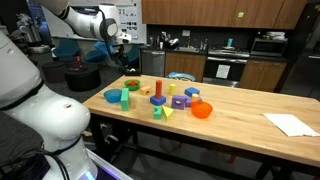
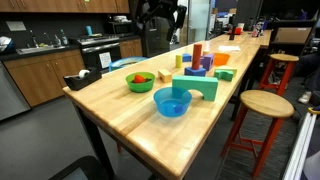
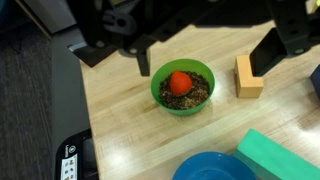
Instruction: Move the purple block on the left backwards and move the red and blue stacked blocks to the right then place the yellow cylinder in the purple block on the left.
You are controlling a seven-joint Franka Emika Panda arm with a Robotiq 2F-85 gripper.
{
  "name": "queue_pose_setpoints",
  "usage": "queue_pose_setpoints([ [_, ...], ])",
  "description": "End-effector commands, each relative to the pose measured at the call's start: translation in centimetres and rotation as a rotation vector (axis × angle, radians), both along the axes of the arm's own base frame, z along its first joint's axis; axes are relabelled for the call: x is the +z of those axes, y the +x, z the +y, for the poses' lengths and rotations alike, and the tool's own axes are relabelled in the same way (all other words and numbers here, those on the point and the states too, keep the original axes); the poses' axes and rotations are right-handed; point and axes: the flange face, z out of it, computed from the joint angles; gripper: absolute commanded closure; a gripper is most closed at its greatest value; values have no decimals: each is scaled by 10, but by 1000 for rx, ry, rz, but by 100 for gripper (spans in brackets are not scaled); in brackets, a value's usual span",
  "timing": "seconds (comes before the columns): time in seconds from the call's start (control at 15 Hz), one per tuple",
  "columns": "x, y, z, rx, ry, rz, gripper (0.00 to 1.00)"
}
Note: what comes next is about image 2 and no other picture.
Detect red cylinder block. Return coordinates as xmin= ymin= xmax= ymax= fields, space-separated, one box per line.
xmin=191 ymin=43 xmax=203 ymax=71

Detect small teal arch block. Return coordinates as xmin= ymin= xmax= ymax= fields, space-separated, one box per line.
xmin=214 ymin=69 xmax=234 ymax=83

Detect red ball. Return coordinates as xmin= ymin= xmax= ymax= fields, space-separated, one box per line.
xmin=133 ymin=74 xmax=146 ymax=84

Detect red container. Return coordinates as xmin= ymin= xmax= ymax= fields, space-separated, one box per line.
xmin=228 ymin=26 xmax=243 ymax=36

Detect stacked cardboard boxes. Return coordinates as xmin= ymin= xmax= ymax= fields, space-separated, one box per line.
xmin=179 ymin=26 xmax=190 ymax=45

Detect white tape roll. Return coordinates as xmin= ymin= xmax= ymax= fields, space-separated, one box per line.
xmin=78 ymin=69 xmax=91 ymax=79

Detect black tape dispenser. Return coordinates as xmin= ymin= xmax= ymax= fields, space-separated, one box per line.
xmin=63 ymin=67 xmax=103 ymax=92

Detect green plastic bowl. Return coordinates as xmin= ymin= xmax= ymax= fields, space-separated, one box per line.
xmin=125 ymin=71 xmax=156 ymax=94

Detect yellow-green triangle block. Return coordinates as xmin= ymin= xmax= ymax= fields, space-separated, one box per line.
xmin=218 ymin=65 xmax=238 ymax=76

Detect wooden wall cabinets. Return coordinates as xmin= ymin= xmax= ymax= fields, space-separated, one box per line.
xmin=0 ymin=0 xmax=130 ymax=14

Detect person leg dark trousers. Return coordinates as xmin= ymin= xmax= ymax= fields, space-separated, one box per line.
xmin=294 ymin=53 xmax=320 ymax=98

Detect stacked white bowls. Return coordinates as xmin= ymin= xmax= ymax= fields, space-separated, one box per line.
xmin=112 ymin=15 xmax=128 ymax=23

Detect white paper sign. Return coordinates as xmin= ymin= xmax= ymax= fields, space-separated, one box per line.
xmin=98 ymin=51 xmax=113 ymax=70

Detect steel dishwasher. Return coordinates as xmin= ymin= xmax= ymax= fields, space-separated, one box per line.
xmin=0 ymin=61 xmax=33 ymax=123

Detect colourful toy figure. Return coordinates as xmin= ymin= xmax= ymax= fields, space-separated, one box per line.
xmin=251 ymin=21 xmax=264 ymax=38

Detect blue round chair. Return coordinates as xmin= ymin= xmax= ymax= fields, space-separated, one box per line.
xmin=108 ymin=56 xmax=148 ymax=73

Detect narrow wooden base cabinet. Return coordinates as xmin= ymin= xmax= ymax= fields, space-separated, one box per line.
xmin=119 ymin=38 xmax=144 ymax=59

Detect steel stove oven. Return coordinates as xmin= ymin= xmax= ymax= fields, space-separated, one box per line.
xmin=77 ymin=33 xmax=122 ymax=72

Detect large teal arch block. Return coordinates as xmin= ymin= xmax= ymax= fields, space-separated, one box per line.
xmin=171 ymin=75 xmax=219 ymax=102

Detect wooden sink base cabinets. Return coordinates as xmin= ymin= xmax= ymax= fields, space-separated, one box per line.
xmin=3 ymin=49 xmax=86 ymax=108

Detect black microwave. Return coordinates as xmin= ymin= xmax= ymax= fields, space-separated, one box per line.
xmin=108 ymin=20 xmax=135 ymax=36

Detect steel refrigerator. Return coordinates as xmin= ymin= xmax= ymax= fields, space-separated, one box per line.
xmin=129 ymin=0 xmax=172 ymax=58

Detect clear soap bottle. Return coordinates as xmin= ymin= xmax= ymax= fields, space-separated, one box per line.
xmin=59 ymin=29 xmax=69 ymax=46
xmin=53 ymin=34 xmax=63 ymax=47

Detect blue plastic bowl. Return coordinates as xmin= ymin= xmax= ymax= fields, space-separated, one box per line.
xmin=153 ymin=87 xmax=193 ymax=118

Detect steel sink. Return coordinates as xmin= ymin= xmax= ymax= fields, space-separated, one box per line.
xmin=15 ymin=44 xmax=66 ymax=56

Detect black shelf cart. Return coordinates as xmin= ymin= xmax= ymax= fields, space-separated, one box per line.
xmin=268 ymin=19 xmax=318 ymax=56

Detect yellow cylinder block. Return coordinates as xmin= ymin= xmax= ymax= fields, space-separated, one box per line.
xmin=175 ymin=54 xmax=184 ymax=69

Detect wooden stool red legs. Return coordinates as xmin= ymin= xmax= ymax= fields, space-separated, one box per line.
xmin=258 ymin=53 xmax=300 ymax=97
xmin=220 ymin=89 xmax=296 ymax=179

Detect black table frame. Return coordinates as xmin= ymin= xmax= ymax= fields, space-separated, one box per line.
xmin=73 ymin=46 xmax=264 ymax=180

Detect steel faucet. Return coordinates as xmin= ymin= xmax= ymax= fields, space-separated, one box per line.
xmin=29 ymin=30 xmax=40 ymax=49

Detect white metal frame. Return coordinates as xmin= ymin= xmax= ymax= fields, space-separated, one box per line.
xmin=282 ymin=111 xmax=318 ymax=180

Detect white blue round object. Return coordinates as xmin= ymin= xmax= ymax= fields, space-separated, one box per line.
xmin=0 ymin=35 xmax=16 ymax=54

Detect black bottle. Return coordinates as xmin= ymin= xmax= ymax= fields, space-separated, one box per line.
xmin=229 ymin=25 xmax=237 ymax=41

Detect cardboard box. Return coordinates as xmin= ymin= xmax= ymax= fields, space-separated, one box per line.
xmin=273 ymin=26 xmax=313 ymax=44

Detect blue foam block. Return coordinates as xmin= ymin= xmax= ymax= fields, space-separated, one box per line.
xmin=181 ymin=52 xmax=193 ymax=63

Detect white wall plate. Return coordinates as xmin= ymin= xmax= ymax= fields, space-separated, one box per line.
xmin=5 ymin=20 xmax=27 ymax=32

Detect orange plastic bowl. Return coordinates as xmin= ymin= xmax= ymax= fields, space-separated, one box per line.
xmin=212 ymin=52 xmax=231 ymax=67

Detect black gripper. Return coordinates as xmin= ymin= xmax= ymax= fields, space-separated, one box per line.
xmin=135 ymin=0 xmax=188 ymax=43

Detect blue square base block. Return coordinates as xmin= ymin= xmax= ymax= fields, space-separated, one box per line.
xmin=184 ymin=65 xmax=207 ymax=78

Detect white sneaker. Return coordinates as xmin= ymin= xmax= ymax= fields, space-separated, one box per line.
xmin=297 ymin=90 xmax=313 ymax=105

